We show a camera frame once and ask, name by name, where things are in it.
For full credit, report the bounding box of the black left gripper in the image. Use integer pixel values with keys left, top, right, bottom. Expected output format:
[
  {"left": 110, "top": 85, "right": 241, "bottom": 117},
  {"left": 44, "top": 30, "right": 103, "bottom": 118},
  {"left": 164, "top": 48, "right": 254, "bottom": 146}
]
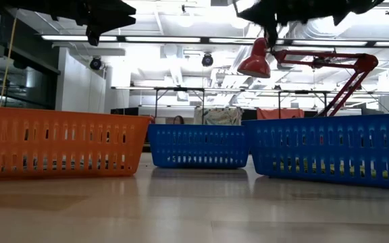
[{"left": 51, "top": 0, "right": 137, "bottom": 47}]

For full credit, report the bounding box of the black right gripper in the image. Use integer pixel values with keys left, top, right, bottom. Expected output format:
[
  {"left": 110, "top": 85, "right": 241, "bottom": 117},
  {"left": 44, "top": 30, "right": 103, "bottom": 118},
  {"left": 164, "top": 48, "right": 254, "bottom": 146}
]
[{"left": 235, "top": 0, "right": 351, "bottom": 49}]

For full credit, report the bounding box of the red desk lamp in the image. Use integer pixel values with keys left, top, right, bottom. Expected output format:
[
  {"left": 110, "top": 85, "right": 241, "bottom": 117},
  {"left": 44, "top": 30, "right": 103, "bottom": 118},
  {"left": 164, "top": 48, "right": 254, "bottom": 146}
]
[{"left": 236, "top": 36, "right": 380, "bottom": 117}]

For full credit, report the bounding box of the ceiling light strip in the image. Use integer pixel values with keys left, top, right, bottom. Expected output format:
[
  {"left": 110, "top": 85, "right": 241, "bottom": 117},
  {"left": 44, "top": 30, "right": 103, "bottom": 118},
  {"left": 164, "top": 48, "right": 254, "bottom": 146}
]
[{"left": 41, "top": 34, "right": 389, "bottom": 47}]

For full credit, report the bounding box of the black ceiling spotlight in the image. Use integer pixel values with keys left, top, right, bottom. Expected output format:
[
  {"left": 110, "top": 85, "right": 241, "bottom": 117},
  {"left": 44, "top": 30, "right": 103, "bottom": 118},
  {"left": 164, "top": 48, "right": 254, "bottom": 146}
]
[
  {"left": 89, "top": 56, "right": 103, "bottom": 71},
  {"left": 201, "top": 53, "right": 214, "bottom": 68}
]

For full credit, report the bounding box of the black-legged folding table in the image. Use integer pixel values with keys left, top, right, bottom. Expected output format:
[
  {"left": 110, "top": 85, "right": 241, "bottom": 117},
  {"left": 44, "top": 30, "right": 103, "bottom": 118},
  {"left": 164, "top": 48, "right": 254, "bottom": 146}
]
[
  {"left": 153, "top": 86, "right": 206, "bottom": 125},
  {"left": 277, "top": 89, "right": 329, "bottom": 117}
]

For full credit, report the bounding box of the orange cloth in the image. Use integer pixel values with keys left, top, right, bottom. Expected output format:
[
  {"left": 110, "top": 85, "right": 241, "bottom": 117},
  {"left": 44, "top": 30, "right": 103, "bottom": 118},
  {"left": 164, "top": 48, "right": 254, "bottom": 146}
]
[{"left": 257, "top": 107, "right": 305, "bottom": 121}]

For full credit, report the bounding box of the patterned cloth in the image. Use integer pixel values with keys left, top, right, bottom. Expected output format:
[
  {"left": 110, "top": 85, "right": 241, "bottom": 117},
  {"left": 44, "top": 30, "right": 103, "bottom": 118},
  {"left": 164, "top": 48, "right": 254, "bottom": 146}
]
[{"left": 193, "top": 107, "right": 244, "bottom": 126}]

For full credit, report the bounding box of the dark glass window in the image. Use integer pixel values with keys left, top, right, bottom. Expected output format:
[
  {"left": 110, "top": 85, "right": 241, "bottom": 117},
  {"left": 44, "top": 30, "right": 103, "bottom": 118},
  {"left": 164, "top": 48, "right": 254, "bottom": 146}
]
[{"left": 0, "top": 32, "right": 61, "bottom": 111}]

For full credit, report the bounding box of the orange slotted plastic basket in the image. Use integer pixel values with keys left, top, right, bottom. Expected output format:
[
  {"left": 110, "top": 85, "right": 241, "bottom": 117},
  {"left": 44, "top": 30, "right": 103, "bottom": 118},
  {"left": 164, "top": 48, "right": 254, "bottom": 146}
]
[{"left": 0, "top": 105, "right": 153, "bottom": 180}]

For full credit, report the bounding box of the blue slotted plastic basket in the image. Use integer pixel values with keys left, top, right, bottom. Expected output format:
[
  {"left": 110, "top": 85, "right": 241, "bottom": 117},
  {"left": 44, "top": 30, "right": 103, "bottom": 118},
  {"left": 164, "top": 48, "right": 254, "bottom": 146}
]
[
  {"left": 147, "top": 123, "right": 251, "bottom": 169},
  {"left": 242, "top": 113, "right": 389, "bottom": 190}
]

